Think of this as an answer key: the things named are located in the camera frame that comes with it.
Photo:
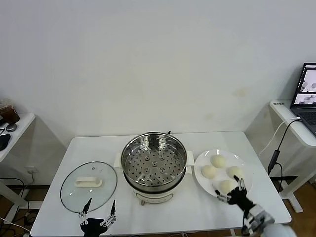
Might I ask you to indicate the white desk under coffee cup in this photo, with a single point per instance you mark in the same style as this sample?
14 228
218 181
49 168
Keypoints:
22 123

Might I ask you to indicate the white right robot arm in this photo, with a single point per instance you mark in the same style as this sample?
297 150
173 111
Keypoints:
274 228

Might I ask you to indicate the white electric cooker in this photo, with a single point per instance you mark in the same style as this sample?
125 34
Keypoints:
153 197

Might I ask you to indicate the round grey disc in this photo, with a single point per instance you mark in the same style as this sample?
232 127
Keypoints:
11 127

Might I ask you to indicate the white steamed baozi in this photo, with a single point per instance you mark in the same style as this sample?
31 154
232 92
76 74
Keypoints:
218 161
209 171
234 170
226 186

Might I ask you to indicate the white desk under laptop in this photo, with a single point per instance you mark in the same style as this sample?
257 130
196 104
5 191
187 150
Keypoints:
291 201

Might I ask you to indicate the perforated steel steamer basket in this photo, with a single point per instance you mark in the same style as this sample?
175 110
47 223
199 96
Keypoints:
138 153

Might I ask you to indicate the black computer mouse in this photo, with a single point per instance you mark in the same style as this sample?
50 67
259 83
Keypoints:
4 142

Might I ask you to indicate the grey open laptop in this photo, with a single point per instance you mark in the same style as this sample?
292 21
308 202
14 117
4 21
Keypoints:
306 111

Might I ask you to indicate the white round plate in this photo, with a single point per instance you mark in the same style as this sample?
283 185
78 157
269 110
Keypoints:
205 182

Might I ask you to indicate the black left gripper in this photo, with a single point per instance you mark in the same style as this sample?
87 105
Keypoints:
92 225

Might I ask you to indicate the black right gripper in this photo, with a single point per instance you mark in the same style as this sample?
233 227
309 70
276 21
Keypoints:
239 197

